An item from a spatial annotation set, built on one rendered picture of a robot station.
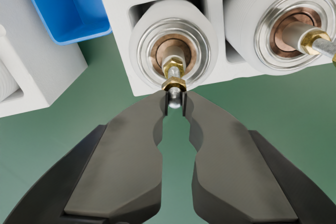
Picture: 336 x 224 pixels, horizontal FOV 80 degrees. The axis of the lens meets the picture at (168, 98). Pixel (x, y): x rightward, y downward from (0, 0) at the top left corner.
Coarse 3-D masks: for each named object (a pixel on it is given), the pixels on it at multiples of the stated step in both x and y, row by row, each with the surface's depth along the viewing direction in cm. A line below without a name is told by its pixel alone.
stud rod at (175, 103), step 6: (174, 66) 17; (168, 72) 17; (174, 72) 16; (168, 90) 14; (174, 90) 13; (180, 90) 14; (168, 96) 13; (174, 96) 13; (180, 96) 13; (168, 102) 13; (174, 102) 13; (180, 102) 13; (174, 108) 13
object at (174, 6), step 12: (156, 0) 31; (168, 0) 23; (180, 0) 24; (156, 12) 19; (168, 12) 19; (180, 12) 19; (192, 12) 19; (144, 24) 19; (204, 24) 19; (132, 36) 20; (216, 36) 21; (132, 48) 21; (216, 48) 21; (132, 60) 21; (216, 60) 22
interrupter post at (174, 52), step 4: (168, 48) 20; (172, 48) 19; (176, 48) 20; (180, 48) 20; (164, 52) 20; (168, 52) 19; (172, 52) 18; (176, 52) 18; (180, 52) 19; (164, 56) 19; (168, 56) 18; (172, 56) 18; (176, 56) 18; (180, 56) 18; (164, 60) 18; (180, 60) 18; (184, 60) 18; (184, 64) 18; (184, 68) 18
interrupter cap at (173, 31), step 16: (144, 32) 19; (160, 32) 19; (176, 32) 19; (192, 32) 19; (144, 48) 20; (160, 48) 20; (192, 48) 20; (208, 48) 20; (144, 64) 21; (160, 64) 21; (192, 64) 21; (208, 64) 21; (160, 80) 22; (192, 80) 22
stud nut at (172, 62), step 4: (168, 60) 18; (172, 60) 17; (176, 60) 17; (164, 64) 18; (168, 64) 17; (172, 64) 17; (176, 64) 17; (180, 64) 17; (164, 68) 17; (168, 68) 17; (180, 68) 17; (164, 72) 17; (180, 72) 17; (180, 76) 18
